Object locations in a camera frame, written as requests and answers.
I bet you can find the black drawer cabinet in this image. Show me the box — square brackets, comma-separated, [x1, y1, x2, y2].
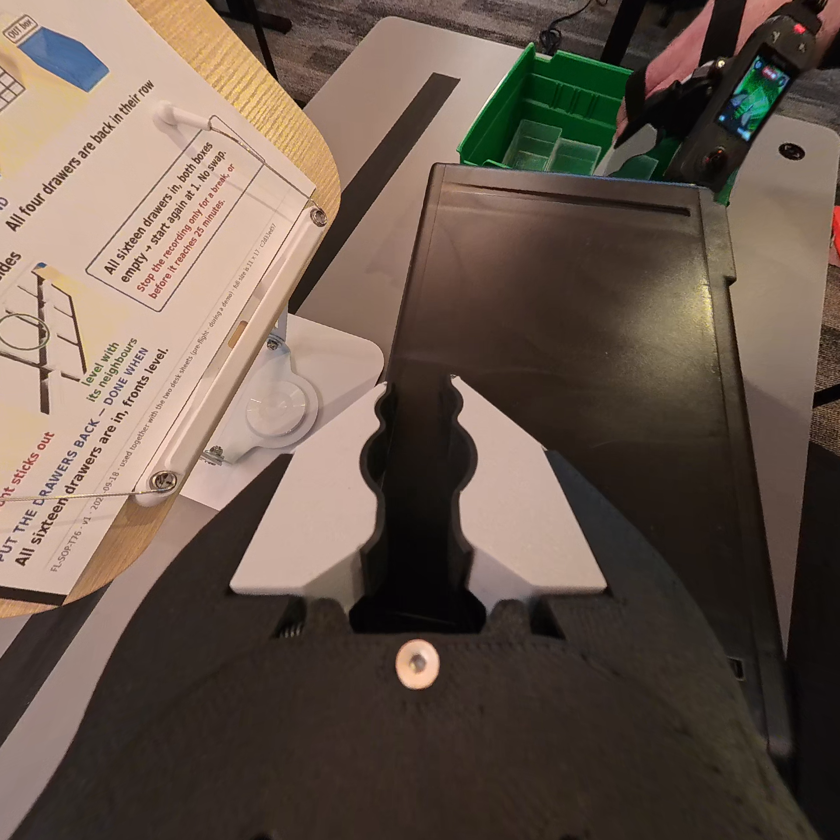
[381, 163, 796, 756]

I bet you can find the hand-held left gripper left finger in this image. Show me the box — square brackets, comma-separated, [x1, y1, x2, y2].
[230, 384, 393, 599]

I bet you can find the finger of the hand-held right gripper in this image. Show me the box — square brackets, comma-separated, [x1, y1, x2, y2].
[604, 125, 665, 178]

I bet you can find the white stand base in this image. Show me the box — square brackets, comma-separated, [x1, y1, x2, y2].
[177, 312, 385, 508]

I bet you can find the black table leg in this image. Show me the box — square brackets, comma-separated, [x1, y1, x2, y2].
[599, 0, 652, 68]

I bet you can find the person's right hand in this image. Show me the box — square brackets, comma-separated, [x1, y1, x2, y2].
[646, 0, 749, 94]

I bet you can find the printed instruction sheet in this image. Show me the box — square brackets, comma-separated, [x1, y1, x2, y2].
[0, 0, 313, 598]

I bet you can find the black cable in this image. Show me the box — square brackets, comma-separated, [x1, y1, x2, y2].
[540, 0, 593, 57]

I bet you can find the green plastic bin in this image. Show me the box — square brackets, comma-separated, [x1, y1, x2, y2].
[457, 42, 742, 208]

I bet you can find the white sheet peg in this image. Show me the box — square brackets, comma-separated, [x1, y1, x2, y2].
[154, 100, 212, 130]

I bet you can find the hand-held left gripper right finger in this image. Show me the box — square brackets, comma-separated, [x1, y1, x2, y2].
[448, 375, 608, 602]

